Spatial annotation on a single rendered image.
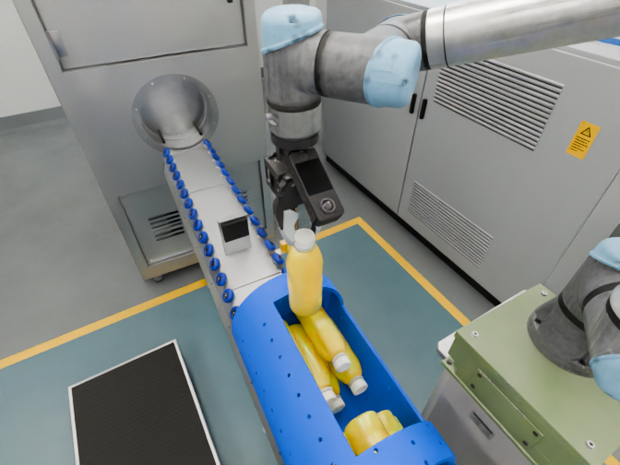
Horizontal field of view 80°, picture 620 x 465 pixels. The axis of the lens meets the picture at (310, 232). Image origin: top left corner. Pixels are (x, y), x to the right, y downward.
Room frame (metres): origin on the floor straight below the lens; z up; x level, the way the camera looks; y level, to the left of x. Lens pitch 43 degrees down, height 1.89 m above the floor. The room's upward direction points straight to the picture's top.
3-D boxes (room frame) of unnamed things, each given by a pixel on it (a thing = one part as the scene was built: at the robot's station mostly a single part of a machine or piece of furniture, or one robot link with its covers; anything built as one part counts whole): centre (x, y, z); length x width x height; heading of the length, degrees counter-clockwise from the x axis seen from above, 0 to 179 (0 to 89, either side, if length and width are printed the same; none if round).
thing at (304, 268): (0.48, 0.01, 1.34); 0.07 x 0.07 x 0.19
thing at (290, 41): (0.49, 0.02, 1.73); 0.09 x 0.08 x 0.11; 66
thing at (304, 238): (0.48, 0.01, 1.44); 0.04 x 0.04 x 0.02
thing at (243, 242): (0.95, 0.26, 1.00); 0.10 x 0.04 x 0.15; 117
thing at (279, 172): (0.50, 0.02, 1.58); 0.09 x 0.08 x 0.12; 27
